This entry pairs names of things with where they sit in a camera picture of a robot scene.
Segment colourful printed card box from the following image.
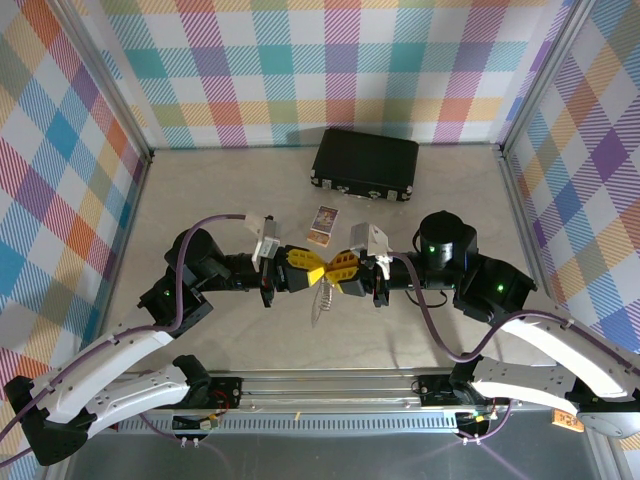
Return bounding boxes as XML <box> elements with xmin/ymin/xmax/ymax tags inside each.
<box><xmin>309</xmin><ymin>205</ymin><xmax>342</xmax><ymax>235</ymax></box>

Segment black hard case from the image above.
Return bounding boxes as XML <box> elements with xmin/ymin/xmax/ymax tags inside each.
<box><xmin>309</xmin><ymin>127</ymin><xmax>421</xmax><ymax>203</ymax></box>

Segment small orange wooden tag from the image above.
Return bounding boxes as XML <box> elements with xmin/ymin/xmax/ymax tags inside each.
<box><xmin>551</xmin><ymin>410</ymin><xmax>585</xmax><ymax>432</ymax></box>

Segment thin black looped cable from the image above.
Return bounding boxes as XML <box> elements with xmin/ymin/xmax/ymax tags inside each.
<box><xmin>403</xmin><ymin>288</ymin><xmax>450</xmax><ymax>308</ymax></box>

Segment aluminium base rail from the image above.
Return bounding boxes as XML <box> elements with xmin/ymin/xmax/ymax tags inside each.
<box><xmin>113</xmin><ymin>368</ymin><xmax>502</xmax><ymax>437</ymax></box>

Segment metal base plate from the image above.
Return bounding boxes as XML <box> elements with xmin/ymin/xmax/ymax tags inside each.
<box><xmin>63</xmin><ymin>404</ymin><xmax>604</xmax><ymax>480</ymax></box>

